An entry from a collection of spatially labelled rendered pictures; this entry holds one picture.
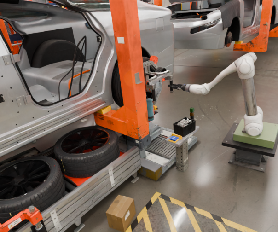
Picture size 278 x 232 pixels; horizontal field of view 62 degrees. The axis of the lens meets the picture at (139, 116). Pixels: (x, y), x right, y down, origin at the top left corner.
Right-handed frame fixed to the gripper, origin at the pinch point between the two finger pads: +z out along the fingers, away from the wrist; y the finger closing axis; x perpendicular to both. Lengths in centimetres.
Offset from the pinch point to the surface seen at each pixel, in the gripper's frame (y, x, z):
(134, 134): -77, -25, -7
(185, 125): -32, -28, -37
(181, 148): -41, -52, -37
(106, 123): -77, -24, 36
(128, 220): -127, -77, -36
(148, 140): -46, -52, 3
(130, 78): -77, 32, -9
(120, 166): -100, -51, -4
